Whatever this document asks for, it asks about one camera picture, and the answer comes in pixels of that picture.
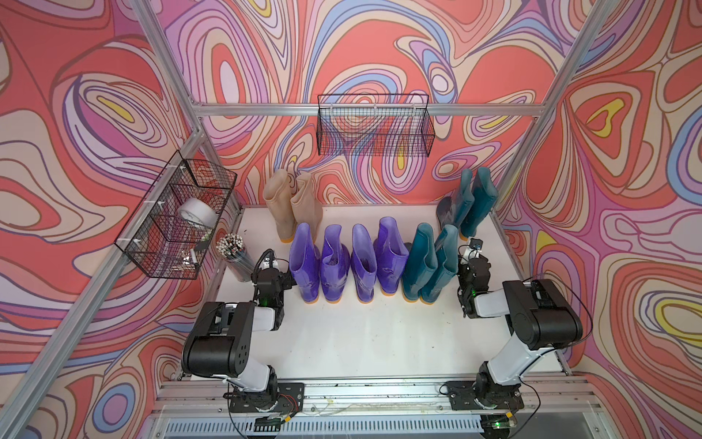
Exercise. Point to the metal pen holder cup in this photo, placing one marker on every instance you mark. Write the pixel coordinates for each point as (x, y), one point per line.
(232, 248)

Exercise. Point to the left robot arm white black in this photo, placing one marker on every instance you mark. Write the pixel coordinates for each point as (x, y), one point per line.
(220, 344)

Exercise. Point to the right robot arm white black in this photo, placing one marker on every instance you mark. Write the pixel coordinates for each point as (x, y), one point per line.
(540, 319)

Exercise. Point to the teal rain boot back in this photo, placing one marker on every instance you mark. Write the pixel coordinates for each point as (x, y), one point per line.
(421, 264)

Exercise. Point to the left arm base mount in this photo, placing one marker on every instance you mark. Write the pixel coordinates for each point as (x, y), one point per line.
(283, 398)

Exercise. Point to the black wire basket left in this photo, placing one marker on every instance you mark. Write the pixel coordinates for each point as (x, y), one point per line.
(156, 239)

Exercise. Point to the purple rain boot back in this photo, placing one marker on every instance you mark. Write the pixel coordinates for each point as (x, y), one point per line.
(391, 255)

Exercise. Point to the white tape roll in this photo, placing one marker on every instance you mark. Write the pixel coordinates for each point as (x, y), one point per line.
(197, 212)

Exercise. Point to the black wire basket back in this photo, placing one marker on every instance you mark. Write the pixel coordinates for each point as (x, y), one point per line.
(374, 125)

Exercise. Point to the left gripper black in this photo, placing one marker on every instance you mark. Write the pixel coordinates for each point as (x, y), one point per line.
(285, 282)

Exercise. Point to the purple rain boot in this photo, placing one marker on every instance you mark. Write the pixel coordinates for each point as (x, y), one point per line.
(334, 264)
(303, 259)
(391, 255)
(363, 263)

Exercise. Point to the beige rain boot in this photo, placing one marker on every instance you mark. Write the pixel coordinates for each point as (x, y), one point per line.
(305, 205)
(277, 195)

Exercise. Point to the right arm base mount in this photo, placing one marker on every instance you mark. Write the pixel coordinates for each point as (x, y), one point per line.
(477, 395)

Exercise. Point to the purple rain boot front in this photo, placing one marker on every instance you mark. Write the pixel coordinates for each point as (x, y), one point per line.
(363, 263)

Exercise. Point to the black wire basket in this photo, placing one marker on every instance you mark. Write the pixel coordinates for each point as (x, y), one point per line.
(156, 239)
(374, 125)

